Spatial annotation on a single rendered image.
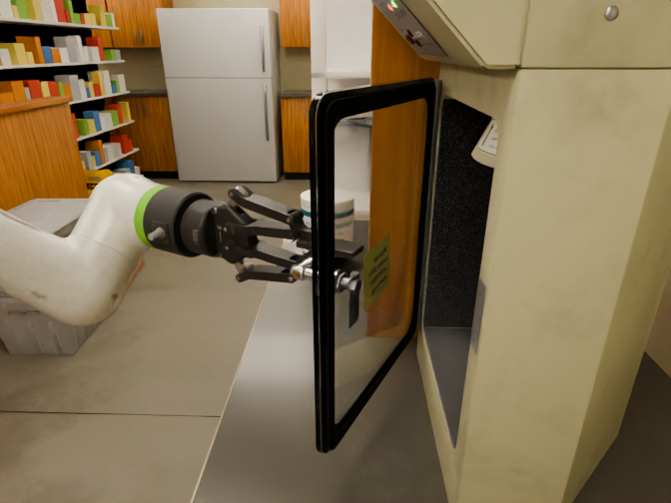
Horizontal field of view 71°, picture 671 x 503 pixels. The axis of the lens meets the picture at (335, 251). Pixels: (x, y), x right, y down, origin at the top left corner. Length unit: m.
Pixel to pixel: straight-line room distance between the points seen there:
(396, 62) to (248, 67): 4.66
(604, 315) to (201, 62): 5.20
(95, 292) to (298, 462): 0.35
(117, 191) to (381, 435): 0.50
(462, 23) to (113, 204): 0.52
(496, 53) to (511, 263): 0.16
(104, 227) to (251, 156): 4.79
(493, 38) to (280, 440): 0.54
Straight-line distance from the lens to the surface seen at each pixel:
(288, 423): 0.70
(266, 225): 0.59
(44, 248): 0.70
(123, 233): 0.72
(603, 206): 0.42
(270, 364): 0.81
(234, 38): 5.37
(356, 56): 1.76
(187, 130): 5.60
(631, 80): 0.41
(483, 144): 0.51
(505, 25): 0.37
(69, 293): 0.70
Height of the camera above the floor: 1.42
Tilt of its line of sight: 23 degrees down
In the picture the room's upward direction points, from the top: straight up
